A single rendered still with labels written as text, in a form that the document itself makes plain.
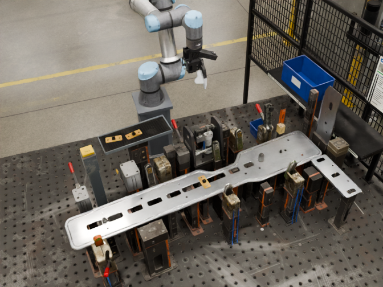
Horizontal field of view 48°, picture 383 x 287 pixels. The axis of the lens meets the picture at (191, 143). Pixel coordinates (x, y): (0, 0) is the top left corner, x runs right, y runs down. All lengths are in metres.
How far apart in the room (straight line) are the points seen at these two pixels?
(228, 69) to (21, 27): 2.78
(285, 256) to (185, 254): 0.52
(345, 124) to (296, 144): 0.32
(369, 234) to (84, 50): 3.83
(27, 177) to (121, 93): 1.90
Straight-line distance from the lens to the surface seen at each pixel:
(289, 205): 2.36
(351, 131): 2.52
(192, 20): 1.86
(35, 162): 2.91
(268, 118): 2.36
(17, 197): 2.75
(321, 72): 2.74
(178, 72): 2.42
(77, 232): 2.09
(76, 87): 4.66
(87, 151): 2.20
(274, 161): 2.31
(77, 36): 5.56
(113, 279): 2.08
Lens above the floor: 2.66
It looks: 44 degrees down
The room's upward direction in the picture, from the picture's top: 3 degrees counter-clockwise
